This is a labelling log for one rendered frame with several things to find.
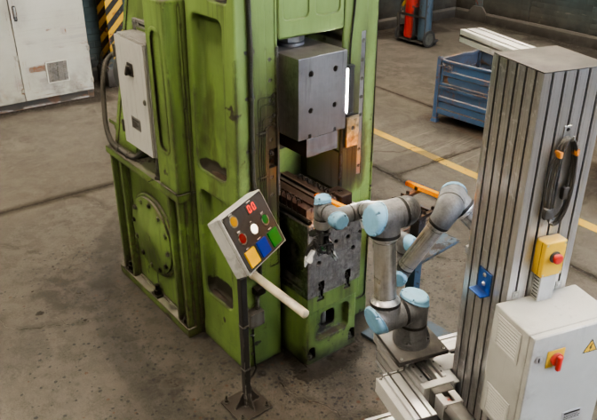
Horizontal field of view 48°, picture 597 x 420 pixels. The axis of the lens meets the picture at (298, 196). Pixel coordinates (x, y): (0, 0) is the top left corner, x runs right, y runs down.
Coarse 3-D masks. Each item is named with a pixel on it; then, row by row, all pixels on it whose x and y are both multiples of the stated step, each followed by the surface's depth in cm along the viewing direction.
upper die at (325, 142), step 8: (280, 136) 344; (320, 136) 332; (328, 136) 335; (336, 136) 339; (280, 144) 346; (288, 144) 340; (296, 144) 335; (304, 144) 330; (312, 144) 330; (320, 144) 334; (328, 144) 337; (336, 144) 341; (296, 152) 337; (304, 152) 331; (312, 152) 332; (320, 152) 336
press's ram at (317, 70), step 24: (288, 48) 324; (312, 48) 324; (336, 48) 324; (288, 72) 315; (312, 72) 314; (336, 72) 323; (288, 96) 320; (312, 96) 319; (336, 96) 329; (288, 120) 326; (312, 120) 325; (336, 120) 335
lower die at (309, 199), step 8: (288, 176) 376; (296, 176) 378; (280, 184) 369; (288, 184) 369; (304, 184) 369; (280, 192) 363; (288, 192) 361; (296, 192) 360; (304, 192) 358; (320, 192) 360; (280, 200) 361; (288, 200) 355; (296, 200) 354; (304, 200) 352; (312, 200) 352; (296, 208) 351; (304, 208) 346; (312, 208) 347; (304, 216) 347; (312, 216) 349
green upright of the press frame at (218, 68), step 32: (192, 0) 317; (224, 0) 300; (256, 0) 298; (192, 32) 327; (224, 32) 302; (256, 32) 304; (192, 64) 334; (224, 64) 310; (256, 64) 310; (192, 96) 342; (224, 96) 317; (256, 96) 316; (192, 128) 351; (224, 128) 336; (256, 128) 323; (224, 160) 344; (256, 160) 330; (224, 192) 342; (224, 256) 374; (224, 288) 386; (224, 320) 385; (256, 352) 380
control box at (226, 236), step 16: (256, 192) 313; (240, 208) 301; (256, 208) 310; (208, 224) 293; (224, 224) 290; (240, 224) 298; (256, 224) 307; (272, 224) 316; (224, 240) 292; (256, 240) 304; (240, 256) 293; (240, 272) 296
